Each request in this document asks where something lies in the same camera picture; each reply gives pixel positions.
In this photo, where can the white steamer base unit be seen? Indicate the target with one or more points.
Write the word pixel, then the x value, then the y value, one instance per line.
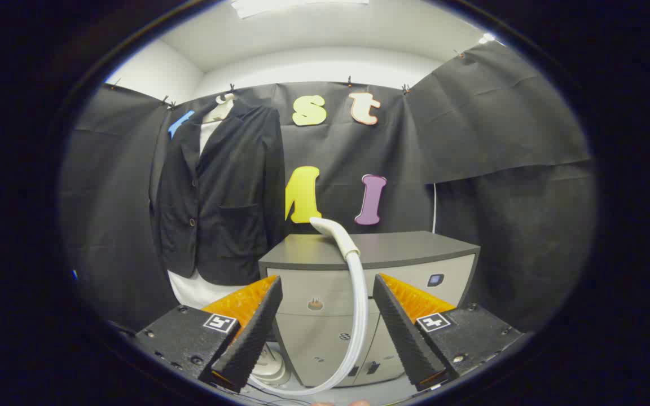
pixel 274 369

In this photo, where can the white shirt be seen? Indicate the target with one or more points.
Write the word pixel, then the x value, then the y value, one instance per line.
pixel 189 290

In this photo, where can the black suit jacket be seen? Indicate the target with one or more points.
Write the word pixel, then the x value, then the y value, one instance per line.
pixel 229 197

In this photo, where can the white garment steamer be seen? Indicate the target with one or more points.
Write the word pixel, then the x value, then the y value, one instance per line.
pixel 339 234

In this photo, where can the white plastic hanger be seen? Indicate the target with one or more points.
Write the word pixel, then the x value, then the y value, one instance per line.
pixel 220 110

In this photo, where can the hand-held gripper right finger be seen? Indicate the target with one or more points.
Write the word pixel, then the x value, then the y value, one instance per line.
pixel 398 327

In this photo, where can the grey cabinet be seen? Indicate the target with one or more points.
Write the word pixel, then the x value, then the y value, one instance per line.
pixel 415 251

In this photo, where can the black backdrop cloth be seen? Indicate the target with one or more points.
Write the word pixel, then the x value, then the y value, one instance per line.
pixel 471 141

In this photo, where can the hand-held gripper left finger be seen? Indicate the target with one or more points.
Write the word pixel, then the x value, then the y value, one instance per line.
pixel 257 327

